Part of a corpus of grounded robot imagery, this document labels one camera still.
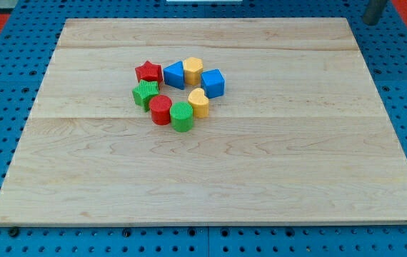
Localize red cylinder block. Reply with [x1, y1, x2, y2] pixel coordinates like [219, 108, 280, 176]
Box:
[149, 95, 172, 126]

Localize red star block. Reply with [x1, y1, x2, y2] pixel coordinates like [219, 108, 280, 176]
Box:
[135, 61, 164, 84]

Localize green star block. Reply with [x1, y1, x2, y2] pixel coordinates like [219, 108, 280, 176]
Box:
[132, 79, 160, 112]

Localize light wooden board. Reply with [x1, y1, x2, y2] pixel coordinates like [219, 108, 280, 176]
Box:
[0, 18, 407, 227]

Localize yellow hexagon block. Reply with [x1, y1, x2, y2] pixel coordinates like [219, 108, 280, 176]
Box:
[183, 57, 204, 86]

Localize grey cylindrical pole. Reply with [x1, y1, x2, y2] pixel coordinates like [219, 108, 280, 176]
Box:
[362, 0, 388, 26]

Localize yellow heart block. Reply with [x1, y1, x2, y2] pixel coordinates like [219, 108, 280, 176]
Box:
[188, 88, 209, 118]

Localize green cylinder block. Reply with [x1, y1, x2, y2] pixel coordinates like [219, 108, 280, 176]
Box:
[169, 101, 194, 132]

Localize blue triangle block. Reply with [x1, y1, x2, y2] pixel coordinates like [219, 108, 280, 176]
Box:
[163, 61, 185, 90]

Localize blue cube block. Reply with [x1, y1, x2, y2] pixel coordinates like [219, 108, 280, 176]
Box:
[201, 69, 225, 99]

